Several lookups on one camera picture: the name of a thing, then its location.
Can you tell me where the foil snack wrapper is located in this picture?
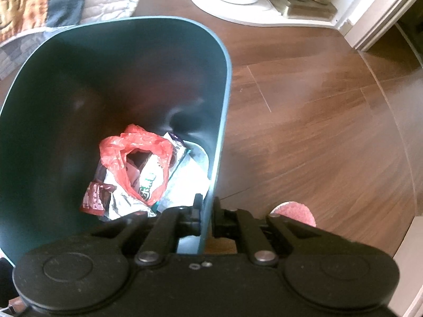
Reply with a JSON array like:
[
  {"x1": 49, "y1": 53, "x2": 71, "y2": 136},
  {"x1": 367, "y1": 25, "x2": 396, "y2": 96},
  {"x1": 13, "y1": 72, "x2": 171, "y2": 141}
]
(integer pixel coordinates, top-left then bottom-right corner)
[{"x1": 80, "y1": 163, "x2": 158, "y2": 221}]

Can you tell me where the white corner shelf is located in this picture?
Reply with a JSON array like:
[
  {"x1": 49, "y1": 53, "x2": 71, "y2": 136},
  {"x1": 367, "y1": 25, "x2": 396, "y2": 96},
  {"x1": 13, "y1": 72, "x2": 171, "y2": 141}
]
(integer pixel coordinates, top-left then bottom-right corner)
[{"x1": 172, "y1": 0, "x2": 357, "y2": 30}]

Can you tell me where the white paper towel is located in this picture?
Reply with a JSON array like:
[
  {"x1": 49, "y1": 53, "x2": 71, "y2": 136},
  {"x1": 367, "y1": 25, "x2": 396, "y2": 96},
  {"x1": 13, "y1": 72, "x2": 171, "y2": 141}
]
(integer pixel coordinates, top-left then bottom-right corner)
[{"x1": 157, "y1": 143, "x2": 211, "y2": 212}]

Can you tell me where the white and purple cookie box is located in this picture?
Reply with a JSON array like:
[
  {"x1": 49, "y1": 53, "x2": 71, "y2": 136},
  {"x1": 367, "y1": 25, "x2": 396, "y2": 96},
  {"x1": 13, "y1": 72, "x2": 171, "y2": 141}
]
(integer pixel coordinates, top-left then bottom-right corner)
[{"x1": 137, "y1": 132, "x2": 188, "y2": 206}]

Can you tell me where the red plastic bag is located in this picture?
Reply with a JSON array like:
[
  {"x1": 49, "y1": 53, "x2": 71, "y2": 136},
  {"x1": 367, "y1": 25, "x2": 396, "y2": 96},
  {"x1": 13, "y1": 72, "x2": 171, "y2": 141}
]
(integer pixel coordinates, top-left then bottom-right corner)
[{"x1": 99, "y1": 123, "x2": 176, "y2": 206}]

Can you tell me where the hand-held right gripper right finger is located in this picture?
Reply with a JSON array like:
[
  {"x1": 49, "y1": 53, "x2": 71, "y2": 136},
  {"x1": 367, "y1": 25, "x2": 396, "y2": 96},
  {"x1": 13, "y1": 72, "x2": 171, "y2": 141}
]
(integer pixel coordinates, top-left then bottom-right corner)
[{"x1": 211, "y1": 196, "x2": 322, "y2": 266}]

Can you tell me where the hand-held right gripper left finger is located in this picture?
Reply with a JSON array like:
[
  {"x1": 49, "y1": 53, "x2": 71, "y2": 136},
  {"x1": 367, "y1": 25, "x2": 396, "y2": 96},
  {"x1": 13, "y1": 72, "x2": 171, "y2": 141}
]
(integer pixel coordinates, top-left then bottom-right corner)
[{"x1": 92, "y1": 193, "x2": 203, "y2": 265}]

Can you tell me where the blue plastic waste bin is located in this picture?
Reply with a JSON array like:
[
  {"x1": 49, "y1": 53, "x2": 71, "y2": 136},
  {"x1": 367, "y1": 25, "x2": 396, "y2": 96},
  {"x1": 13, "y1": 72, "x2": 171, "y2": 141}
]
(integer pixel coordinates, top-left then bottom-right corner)
[{"x1": 0, "y1": 15, "x2": 232, "y2": 269}]

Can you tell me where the beige door frame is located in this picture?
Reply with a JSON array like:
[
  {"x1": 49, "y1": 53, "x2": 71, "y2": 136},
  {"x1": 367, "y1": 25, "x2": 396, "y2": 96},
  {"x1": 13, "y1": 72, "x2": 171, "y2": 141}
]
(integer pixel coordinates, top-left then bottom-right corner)
[{"x1": 336, "y1": 0, "x2": 417, "y2": 53}]

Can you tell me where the pink fluffy right slipper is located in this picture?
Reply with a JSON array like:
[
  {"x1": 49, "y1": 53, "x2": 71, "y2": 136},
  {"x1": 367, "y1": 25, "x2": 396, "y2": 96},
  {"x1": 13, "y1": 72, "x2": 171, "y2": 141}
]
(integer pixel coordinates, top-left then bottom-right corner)
[{"x1": 270, "y1": 201, "x2": 317, "y2": 229}]

